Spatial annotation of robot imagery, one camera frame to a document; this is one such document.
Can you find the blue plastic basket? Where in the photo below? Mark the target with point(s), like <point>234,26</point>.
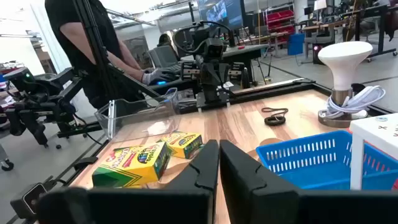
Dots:
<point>311,177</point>

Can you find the blue panel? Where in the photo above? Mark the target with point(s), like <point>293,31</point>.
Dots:
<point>295,43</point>

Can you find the grey office chair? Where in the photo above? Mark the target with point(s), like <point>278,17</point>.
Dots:
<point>164,57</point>

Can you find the orange plastic basket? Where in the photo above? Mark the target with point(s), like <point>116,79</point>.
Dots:
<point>395,185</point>

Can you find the yellow green crayon box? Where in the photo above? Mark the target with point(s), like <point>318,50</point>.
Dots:
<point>185,144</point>
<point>133,165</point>

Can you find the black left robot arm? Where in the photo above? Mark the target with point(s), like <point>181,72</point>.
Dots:
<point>213,97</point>

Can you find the clear plastic bin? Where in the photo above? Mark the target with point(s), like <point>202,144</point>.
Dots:
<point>111,121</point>

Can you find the white mushroom lamp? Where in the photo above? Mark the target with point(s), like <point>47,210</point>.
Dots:
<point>343,62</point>

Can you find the black tower with red light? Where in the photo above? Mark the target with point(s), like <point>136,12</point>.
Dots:
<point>325,54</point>

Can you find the red storage bin rack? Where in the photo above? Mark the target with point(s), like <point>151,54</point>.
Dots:
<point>280,18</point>

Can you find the white perforated metal shelf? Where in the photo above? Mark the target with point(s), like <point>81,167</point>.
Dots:
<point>373,130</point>

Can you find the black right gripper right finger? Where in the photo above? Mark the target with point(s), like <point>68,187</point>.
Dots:
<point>255,199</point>

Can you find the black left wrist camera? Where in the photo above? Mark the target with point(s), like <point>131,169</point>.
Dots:
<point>214,48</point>

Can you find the black desk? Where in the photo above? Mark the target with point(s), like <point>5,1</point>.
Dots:
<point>245,51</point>

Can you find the person's hand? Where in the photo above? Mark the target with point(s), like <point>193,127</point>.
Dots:
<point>155,76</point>

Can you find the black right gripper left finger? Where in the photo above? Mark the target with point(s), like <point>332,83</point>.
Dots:
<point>192,199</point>

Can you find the large wall screen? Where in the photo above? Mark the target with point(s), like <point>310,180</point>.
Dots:
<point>220,12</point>

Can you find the black camera box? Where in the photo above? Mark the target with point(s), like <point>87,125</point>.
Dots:
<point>31,199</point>

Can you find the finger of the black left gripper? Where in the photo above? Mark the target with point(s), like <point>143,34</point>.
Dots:
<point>207,74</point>
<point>221,74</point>

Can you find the person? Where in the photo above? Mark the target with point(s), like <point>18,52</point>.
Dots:
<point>77,31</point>
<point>164,40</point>

